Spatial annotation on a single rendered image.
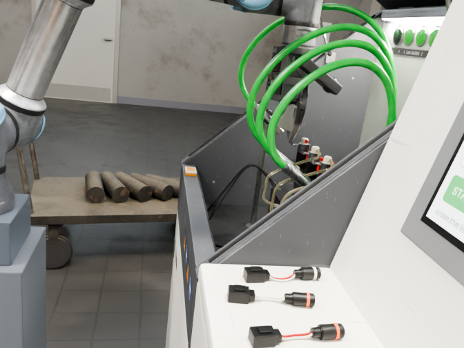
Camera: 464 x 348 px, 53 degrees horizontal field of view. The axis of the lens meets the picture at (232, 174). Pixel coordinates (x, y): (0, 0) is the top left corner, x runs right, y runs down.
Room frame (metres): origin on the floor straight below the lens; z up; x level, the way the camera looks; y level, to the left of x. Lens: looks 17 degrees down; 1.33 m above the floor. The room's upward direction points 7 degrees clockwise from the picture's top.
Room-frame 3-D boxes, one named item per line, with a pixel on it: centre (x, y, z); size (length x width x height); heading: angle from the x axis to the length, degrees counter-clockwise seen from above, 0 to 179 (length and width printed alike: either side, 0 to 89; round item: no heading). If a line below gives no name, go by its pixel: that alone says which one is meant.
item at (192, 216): (1.02, 0.08, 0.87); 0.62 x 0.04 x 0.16; 10
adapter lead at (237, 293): (0.58, -0.07, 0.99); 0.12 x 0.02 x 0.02; 93
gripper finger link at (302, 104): (1.03, -0.13, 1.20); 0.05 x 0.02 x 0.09; 10
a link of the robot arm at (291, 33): (1.05, -0.11, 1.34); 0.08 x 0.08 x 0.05
